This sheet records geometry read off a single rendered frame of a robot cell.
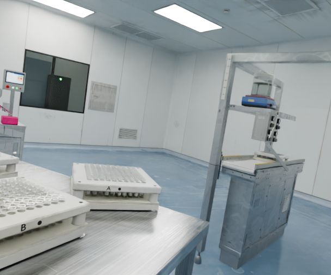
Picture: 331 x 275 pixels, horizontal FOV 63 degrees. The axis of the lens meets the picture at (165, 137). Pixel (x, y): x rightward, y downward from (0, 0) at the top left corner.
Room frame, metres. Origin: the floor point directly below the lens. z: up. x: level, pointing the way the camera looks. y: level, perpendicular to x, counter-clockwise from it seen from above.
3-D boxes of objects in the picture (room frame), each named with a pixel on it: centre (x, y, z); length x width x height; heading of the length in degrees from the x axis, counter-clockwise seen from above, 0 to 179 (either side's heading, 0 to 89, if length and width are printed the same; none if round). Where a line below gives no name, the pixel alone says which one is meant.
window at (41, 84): (6.00, 2.54, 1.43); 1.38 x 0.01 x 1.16; 129
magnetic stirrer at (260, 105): (2.08, -0.67, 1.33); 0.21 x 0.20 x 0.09; 50
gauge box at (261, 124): (2.00, -0.72, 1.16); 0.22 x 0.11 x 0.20; 140
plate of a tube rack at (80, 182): (0.84, 0.15, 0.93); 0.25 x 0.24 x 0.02; 20
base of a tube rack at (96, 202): (0.84, 0.15, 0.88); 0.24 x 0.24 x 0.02; 20
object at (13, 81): (3.37, 1.96, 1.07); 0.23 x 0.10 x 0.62; 129
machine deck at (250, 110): (2.25, -0.75, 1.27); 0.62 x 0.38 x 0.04; 140
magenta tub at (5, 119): (3.07, 1.79, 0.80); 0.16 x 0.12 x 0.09; 129
